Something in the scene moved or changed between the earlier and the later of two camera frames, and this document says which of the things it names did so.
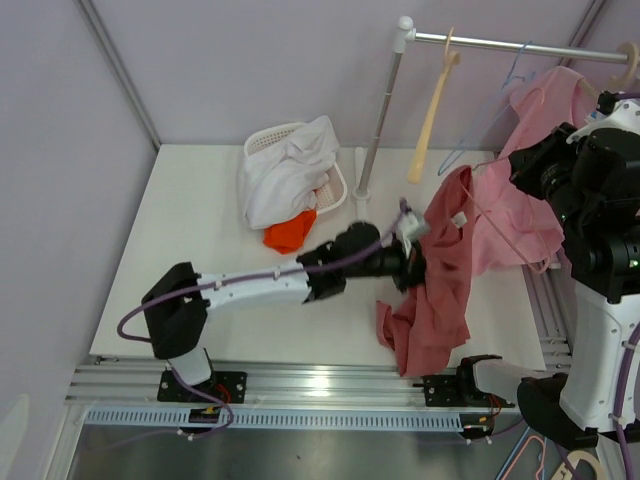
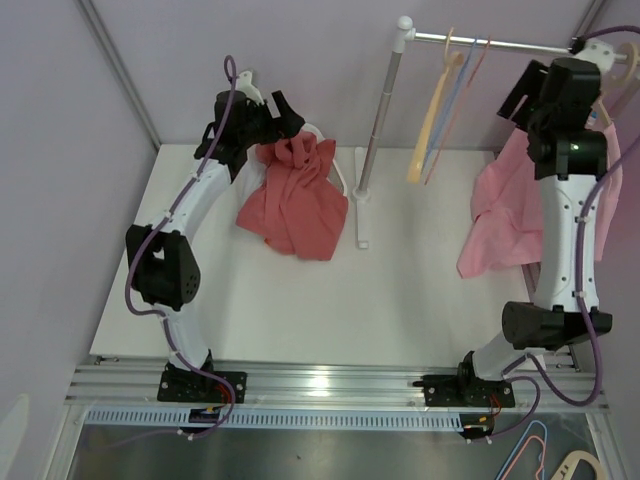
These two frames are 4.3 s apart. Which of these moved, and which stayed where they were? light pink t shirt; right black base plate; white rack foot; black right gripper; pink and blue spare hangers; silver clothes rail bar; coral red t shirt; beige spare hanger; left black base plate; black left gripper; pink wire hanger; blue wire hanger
Moved: black right gripper; pink wire hanger; black left gripper; blue wire hanger; coral red t shirt
Stayed: right black base plate; white rack foot; beige spare hanger; left black base plate; silver clothes rail bar; pink and blue spare hangers; light pink t shirt
